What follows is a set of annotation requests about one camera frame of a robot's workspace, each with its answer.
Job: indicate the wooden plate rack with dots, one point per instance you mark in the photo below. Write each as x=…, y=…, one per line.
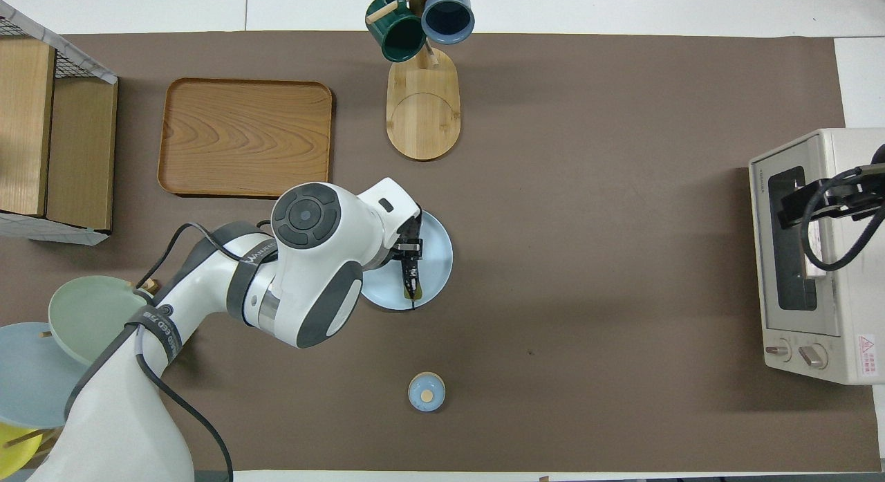
x=146, y=285

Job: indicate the blue mug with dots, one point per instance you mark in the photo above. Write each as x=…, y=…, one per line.
x=448, y=15

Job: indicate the wooden serving tray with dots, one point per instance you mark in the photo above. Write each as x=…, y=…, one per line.
x=242, y=136

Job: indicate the brown table mat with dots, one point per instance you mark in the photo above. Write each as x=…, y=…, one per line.
x=553, y=295

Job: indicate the tall wooden shelf board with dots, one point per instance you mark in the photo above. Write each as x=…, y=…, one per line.
x=24, y=122

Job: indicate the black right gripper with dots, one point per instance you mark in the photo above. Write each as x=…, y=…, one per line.
x=857, y=198

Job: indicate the yellow plate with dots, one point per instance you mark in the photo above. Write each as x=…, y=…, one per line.
x=14, y=454

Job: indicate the light blue racked plate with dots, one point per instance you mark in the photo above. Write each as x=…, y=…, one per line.
x=34, y=378

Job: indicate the pale green plate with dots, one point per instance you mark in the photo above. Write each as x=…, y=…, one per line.
x=83, y=316

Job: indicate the small blue white bell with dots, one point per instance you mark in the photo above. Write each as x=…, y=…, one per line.
x=426, y=392

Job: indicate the wooden mug tree stand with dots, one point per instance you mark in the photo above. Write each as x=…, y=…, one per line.
x=423, y=108

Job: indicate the dark purple eggplant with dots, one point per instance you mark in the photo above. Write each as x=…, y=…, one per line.
x=411, y=299

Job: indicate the low wooden shelf board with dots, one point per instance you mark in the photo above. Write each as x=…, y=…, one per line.
x=86, y=150

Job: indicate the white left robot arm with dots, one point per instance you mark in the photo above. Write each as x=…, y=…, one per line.
x=311, y=261

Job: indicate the cream toaster oven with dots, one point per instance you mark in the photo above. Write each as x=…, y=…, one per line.
x=854, y=316

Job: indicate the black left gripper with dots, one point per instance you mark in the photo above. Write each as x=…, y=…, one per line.
x=409, y=232

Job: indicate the dark green mug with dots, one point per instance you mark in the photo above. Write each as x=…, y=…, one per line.
x=397, y=32

